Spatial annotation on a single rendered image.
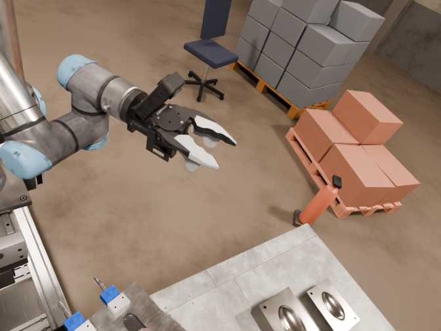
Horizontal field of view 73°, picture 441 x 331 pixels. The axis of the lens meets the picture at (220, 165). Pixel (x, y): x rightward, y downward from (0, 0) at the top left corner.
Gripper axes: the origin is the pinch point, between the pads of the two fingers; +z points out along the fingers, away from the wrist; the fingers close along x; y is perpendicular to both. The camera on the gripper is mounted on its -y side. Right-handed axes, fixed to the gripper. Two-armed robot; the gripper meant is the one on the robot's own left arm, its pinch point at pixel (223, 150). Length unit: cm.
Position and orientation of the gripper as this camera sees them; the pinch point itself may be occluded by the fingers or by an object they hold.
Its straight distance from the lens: 53.3
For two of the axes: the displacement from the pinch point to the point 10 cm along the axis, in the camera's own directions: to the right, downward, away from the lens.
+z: 8.6, 5.0, -1.2
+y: -2.5, 6.1, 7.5
